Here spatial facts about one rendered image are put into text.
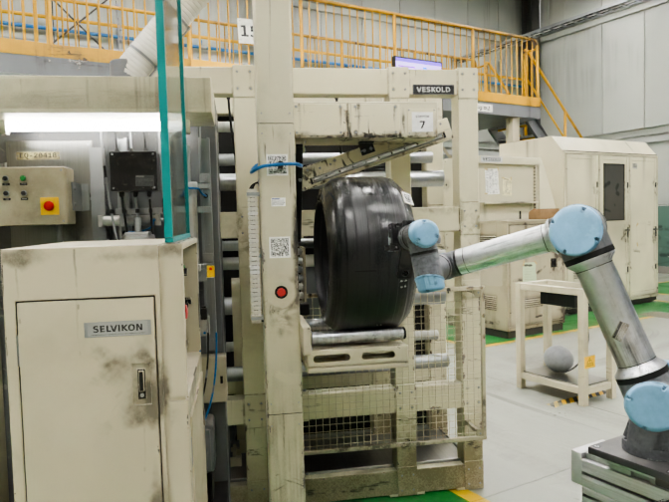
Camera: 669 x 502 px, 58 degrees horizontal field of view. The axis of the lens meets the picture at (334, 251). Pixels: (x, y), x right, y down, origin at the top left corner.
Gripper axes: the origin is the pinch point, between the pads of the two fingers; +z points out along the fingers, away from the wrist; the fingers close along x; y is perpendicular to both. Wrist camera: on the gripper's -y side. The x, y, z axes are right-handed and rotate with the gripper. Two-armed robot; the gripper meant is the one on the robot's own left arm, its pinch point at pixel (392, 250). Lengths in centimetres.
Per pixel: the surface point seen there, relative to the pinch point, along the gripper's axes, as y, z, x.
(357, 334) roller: -27.6, 24.2, 7.8
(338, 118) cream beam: 56, 48, 7
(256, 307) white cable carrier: -17, 32, 43
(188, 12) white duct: 97, 47, 65
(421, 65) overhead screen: 207, 383, -138
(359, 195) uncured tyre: 19.9, 15.0, 6.9
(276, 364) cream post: -37, 33, 36
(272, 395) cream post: -49, 34, 38
